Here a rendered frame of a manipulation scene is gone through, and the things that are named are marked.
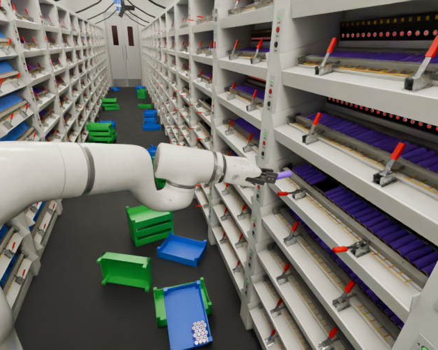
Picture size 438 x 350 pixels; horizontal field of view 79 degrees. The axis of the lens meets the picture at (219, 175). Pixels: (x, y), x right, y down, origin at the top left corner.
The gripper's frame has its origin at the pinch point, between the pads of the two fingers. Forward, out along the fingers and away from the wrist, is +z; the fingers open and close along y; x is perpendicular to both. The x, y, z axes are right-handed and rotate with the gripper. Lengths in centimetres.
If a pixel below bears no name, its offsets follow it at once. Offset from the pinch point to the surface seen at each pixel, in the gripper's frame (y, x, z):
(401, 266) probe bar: -32.0, 4.1, 17.4
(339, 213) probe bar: -12.2, 3.5, 18.1
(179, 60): 231, -23, 15
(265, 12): 38, -46, 2
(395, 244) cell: -27.0, 2.3, 21.0
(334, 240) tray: -17.6, 8.6, 14.1
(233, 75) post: 91, -23, 19
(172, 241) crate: 103, 103, 12
